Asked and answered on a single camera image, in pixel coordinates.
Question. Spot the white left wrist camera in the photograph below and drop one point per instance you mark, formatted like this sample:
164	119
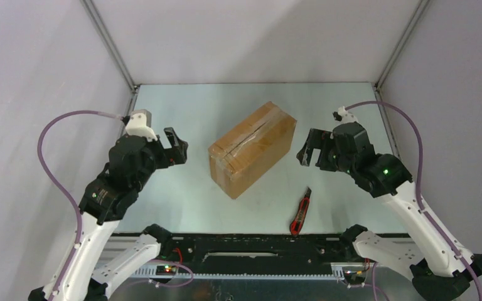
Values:
139	124

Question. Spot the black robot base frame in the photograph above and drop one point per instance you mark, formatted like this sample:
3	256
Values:
255	257

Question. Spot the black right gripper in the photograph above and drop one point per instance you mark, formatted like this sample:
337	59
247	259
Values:
317	139

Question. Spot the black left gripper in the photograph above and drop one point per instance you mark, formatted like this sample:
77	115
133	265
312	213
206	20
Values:
178	156

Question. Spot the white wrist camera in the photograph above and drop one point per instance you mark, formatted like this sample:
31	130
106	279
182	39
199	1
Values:
342	116
139	124

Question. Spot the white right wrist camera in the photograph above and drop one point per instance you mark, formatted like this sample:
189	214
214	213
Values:
342	116

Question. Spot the aluminium left corner post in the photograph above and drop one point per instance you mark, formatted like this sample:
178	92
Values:
101	28

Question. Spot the aluminium corner post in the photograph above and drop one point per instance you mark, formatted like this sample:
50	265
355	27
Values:
404	38
101	28

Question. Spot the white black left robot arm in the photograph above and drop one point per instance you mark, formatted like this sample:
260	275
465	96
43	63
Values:
106	199

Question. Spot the red black utility knife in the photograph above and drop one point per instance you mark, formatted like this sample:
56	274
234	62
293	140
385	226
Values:
297	222

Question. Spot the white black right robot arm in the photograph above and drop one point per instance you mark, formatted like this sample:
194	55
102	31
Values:
439	267

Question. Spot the brown cardboard express box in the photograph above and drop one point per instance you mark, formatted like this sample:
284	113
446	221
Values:
245	153

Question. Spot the aluminium right corner post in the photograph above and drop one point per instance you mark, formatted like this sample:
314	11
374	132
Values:
404	38

